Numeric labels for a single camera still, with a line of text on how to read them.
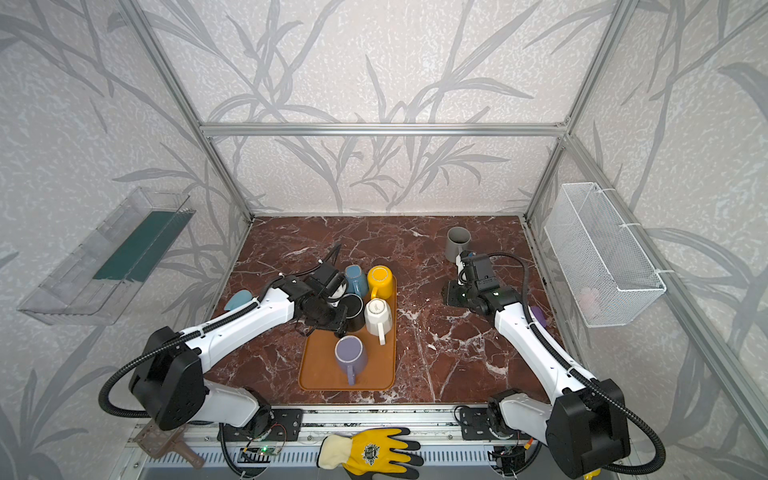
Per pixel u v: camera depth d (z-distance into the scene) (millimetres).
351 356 773
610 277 603
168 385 412
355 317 828
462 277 732
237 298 964
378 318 825
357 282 927
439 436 736
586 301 724
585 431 393
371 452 680
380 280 912
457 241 1006
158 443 703
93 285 639
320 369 823
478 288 620
